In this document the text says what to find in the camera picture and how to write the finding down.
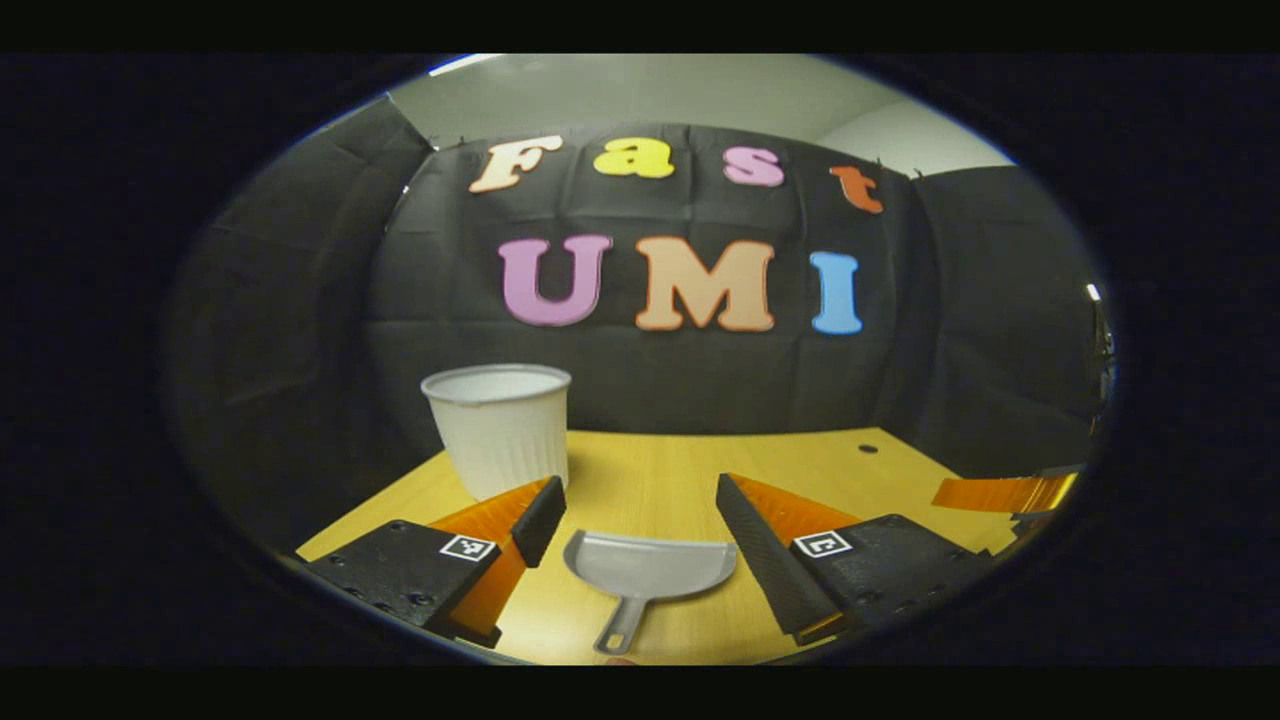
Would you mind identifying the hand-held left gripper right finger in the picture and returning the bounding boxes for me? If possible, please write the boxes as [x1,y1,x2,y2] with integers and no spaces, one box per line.
[715,473,1001,646]

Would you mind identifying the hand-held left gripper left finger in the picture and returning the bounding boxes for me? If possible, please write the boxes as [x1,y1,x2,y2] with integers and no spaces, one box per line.
[300,476,568,649]

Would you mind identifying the white ribbed garbage bin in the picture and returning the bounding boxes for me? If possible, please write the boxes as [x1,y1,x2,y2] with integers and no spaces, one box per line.
[421,364,573,502]

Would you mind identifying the grey dustpan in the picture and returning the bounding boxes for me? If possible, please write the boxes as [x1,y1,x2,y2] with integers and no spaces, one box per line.
[563,529,739,656]

